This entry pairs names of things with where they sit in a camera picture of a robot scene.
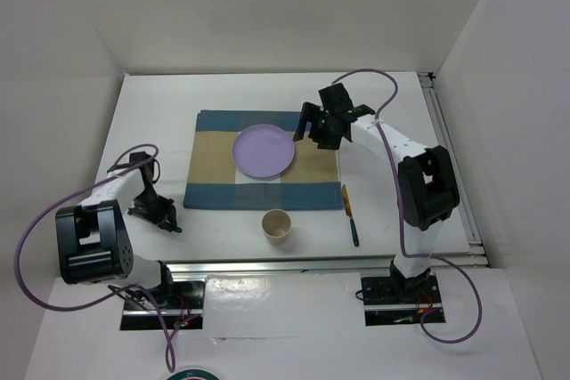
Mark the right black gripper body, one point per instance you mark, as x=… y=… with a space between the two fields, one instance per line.
x=325 y=133

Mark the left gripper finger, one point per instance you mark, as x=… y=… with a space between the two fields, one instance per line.
x=164 y=211
x=170 y=227

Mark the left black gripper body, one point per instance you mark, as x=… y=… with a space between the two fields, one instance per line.
x=149 y=206

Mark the blue tan white placemat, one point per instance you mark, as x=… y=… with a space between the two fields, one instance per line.
x=214 y=183

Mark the purple plate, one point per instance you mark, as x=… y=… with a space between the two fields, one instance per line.
x=263 y=151

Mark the green handled gold knife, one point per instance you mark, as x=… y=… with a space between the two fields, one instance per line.
x=349 y=214

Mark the beige cup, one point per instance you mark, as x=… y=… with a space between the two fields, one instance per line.
x=276 y=226

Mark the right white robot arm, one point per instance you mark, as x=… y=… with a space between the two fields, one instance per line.
x=425 y=183

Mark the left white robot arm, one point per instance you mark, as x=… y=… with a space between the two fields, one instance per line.
x=92 y=237

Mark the green round sticker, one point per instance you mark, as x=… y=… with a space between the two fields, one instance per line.
x=193 y=374

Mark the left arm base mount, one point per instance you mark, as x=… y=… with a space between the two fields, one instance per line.
x=182 y=309

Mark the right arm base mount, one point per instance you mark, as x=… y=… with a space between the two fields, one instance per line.
x=382 y=306

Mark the right aluminium rail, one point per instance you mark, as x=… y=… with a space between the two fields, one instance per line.
x=427 y=82

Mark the aluminium rail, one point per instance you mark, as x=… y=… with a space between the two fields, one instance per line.
x=427 y=82
x=327 y=265

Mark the front aluminium rail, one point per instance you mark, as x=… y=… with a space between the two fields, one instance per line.
x=327 y=265

